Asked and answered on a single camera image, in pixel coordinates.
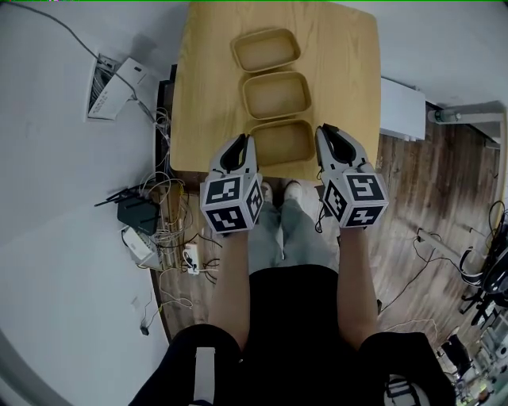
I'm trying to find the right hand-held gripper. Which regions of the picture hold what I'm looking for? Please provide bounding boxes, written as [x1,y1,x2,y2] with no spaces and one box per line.
[315,124,390,230]

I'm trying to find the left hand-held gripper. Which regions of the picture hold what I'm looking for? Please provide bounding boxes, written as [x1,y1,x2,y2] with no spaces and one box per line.
[198,133,265,236]

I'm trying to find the tan tray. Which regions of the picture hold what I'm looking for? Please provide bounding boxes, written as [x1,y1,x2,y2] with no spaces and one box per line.
[241,71,312,121]
[248,118,318,166]
[230,27,301,75]

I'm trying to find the person's right forearm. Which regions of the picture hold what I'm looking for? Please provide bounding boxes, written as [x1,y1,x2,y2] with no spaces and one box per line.
[336,226,380,352]

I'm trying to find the person's left forearm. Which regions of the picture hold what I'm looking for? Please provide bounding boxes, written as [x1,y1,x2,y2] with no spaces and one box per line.
[206,229,252,352]

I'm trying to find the person's left white shoe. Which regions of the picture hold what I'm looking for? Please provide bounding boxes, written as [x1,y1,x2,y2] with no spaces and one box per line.
[259,181,275,208]

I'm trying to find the person's white shoe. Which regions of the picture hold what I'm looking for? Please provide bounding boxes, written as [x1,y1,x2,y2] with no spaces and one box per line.
[283,179,303,204]
[259,181,275,208]

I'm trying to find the person's right white shoe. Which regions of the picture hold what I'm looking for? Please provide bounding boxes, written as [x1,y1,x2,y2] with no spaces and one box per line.
[283,179,303,204]

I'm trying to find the white rectangular box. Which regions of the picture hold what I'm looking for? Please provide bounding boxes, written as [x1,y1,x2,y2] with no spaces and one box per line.
[379,76,427,142]

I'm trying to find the person's grey trousers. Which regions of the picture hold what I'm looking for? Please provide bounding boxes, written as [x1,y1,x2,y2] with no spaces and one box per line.
[247,195,331,275]

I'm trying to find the white power strip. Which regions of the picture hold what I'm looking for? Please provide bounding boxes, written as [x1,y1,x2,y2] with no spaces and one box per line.
[182,243,201,276]

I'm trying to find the black router with antennas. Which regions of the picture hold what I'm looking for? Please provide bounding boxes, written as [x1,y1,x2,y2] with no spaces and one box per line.
[94,187,161,236]

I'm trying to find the grey metal floor bar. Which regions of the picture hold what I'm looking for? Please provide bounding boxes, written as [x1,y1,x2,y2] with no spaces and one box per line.
[416,227,478,271]

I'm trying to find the white modem box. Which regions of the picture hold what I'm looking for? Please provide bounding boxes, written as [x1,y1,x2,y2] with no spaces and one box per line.
[120,225,160,267]

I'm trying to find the white hinged cover panel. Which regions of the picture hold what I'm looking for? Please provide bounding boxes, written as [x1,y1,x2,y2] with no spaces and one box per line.
[90,56,158,121]

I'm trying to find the grey metal desk leg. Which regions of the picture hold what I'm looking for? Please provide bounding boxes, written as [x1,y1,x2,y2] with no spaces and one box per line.
[427,100,505,150]

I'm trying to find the white and navy striped band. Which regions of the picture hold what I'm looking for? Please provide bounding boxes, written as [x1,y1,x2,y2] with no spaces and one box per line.
[460,247,487,285]

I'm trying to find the person's black shirt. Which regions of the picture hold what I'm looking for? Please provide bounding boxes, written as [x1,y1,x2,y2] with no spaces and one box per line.
[128,266,454,406]

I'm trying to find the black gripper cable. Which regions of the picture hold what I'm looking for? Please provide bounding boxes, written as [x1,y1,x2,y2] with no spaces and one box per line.
[314,166,333,235]

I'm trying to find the tangle of thin cables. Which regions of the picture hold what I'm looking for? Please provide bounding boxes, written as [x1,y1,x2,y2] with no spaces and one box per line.
[138,105,200,255]

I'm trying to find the open wall cable recess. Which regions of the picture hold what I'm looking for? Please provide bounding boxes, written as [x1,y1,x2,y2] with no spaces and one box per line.
[84,52,122,121]

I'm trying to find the long grey cable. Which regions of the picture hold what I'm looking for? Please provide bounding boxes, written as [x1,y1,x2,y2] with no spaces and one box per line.
[22,0,160,128]

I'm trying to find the black machine with cables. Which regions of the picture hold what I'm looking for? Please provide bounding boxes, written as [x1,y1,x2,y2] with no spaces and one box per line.
[475,200,508,307]

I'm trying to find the grey shoulder strap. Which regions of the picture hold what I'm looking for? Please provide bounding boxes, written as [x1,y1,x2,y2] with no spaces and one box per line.
[193,346,217,406]

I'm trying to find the grey strap with buckle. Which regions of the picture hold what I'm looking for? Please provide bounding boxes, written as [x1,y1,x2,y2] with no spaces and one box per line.
[383,373,422,406]

